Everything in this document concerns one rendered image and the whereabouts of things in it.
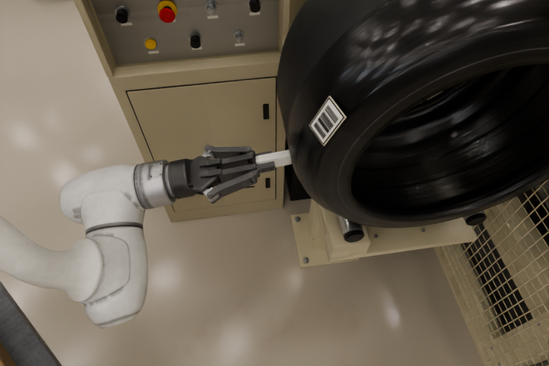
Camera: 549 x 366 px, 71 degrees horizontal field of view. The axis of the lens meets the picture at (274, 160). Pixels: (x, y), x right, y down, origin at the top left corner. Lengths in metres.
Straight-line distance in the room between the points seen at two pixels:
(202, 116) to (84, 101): 1.40
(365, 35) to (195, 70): 0.79
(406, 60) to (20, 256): 0.59
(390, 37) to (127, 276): 0.56
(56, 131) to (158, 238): 0.98
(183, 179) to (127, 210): 0.12
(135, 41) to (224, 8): 0.28
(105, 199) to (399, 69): 0.54
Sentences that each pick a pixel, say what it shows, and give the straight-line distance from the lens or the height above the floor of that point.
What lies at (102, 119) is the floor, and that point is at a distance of 2.51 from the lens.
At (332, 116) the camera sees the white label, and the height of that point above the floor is 1.29.
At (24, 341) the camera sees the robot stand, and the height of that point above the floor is 0.65.
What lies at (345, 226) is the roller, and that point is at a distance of 0.87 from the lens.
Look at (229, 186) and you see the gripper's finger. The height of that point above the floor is 1.07.
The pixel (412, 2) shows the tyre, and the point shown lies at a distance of 0.54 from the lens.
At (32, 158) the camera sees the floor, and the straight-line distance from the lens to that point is 2.49.
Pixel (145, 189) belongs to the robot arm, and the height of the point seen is 1.07.
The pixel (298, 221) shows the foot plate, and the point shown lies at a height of 0.01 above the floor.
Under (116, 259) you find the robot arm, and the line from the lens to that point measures 0.73.
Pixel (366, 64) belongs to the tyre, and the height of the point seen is 1.35.
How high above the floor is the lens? 1.67
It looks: 52 degrees down
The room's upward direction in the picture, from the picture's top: straight up
